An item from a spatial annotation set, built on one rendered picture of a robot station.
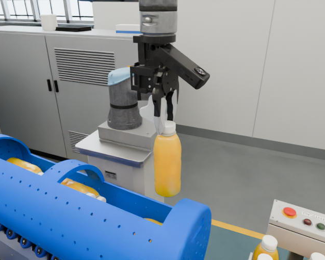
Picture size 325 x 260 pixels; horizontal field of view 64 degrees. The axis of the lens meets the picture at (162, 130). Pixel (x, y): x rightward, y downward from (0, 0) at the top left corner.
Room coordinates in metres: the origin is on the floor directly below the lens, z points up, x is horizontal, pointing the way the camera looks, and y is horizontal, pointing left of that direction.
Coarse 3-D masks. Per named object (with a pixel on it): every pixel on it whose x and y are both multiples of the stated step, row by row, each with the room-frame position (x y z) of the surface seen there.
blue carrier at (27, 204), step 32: (0, 160) 0.72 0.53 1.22; (32, 160) 0.95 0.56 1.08; (64, 160) 0.71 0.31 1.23; (0, 192) 0.63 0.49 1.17; (32, 192) 0.59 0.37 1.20; (64, 192) 0.57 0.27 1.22; (128, 192) 0.71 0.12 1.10; (32, 224) 0.54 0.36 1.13; (64, 224) 0.50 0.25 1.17; (96, 224) 0.47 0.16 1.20; (128, 224) 0.46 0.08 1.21; (192, 224) 0.44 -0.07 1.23; (64, 256) 0.47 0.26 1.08; (96, 256) 0.43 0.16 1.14; (128, 256) 0.40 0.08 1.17; (160, 256) 0.39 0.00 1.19; (192, 256) 0.44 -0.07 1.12
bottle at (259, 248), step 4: (260, 244) 0.53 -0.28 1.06; (256, 248) 0.53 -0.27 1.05; (260, 248) 0.52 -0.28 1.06; (264, 248) 0.51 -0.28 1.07; (276, 248) 0.51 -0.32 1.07; (256, 252) 0.52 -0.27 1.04; (260, 252) 0.51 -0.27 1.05; (264, 252) 0.51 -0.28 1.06; (268, 252) 0.50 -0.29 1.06; (272, 252) 0.50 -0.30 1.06; (276, 252) 0.51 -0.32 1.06; (256, 256) 0.51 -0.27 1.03; (272, 256) 0.50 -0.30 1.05; (276, 256) 0.50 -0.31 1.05
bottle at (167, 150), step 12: (156, 144) 0.53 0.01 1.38; (168, 144) 0.52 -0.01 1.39; (180, 144) 0.54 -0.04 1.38; (156, 156) 0.53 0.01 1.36; (168, 156) 0.52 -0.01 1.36; (180, 156) 0.54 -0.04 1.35; (156, 168) 0.53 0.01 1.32; (168, 168) 0.52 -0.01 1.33; (180, 168) 0.54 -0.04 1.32; (156, 180) 0.53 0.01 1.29; (168, 180) 0.52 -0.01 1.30; (180, 180) 0.54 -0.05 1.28; (156, 192) 0.53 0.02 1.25; (168, 192) 0.52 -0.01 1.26
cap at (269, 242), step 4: (264, 236) 0.53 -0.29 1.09; (268, 236) 0.53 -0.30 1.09; (272, 236) 0.53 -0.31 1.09; (264, 240) 0.52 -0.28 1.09; (268, 240) 0.52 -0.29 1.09; (272, 240) 0.52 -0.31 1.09; (276, 240) 0.52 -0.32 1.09; (264, 244) 0.51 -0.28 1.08; (268, 244) 0.51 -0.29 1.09; (272, 244) 0.51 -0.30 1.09; (276, 244) 0.51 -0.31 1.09; (268, 248) 0.50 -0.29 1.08; (272, 248) 0.50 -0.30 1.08
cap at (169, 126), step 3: (165, 123) 0.55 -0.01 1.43; (168, 123) 0.55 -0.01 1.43; (171, 123) 0.55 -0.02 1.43; (174, 123) 0.55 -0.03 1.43; (165, 126) 0.53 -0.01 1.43; (168, 126) 0.53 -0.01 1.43; (171, 126) 0.53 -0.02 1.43; (174, 126) 0.54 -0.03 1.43; (165, 129) 0.53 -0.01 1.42; (168, 129) 0.53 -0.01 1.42; (171, 129) 0.53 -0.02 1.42; (174, 129) 0.54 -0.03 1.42; (162, 132) 0.53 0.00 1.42; (165, 132) 0.53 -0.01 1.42; (168, 132) 0.53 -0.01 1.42; (171, 132) 0.53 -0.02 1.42
